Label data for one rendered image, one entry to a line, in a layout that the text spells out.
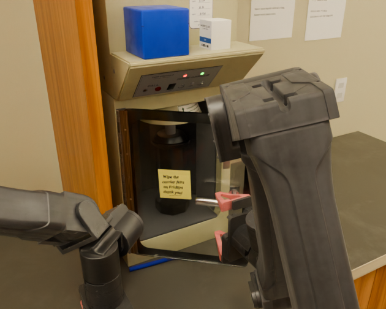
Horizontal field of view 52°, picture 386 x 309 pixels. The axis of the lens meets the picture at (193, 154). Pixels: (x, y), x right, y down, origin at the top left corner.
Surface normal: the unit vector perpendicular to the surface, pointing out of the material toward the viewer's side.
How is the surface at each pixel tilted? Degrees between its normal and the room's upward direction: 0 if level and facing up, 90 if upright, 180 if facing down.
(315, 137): 66
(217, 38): 90
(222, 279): 0
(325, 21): 90
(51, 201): 53
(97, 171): 90
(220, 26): 90
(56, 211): 58
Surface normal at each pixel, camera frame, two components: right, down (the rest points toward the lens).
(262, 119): -0.04, 0.02
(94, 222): 0.78, -0.40
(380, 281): 0.48, 0.37
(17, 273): 0.00, -0.91
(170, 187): -0.18, 0.41
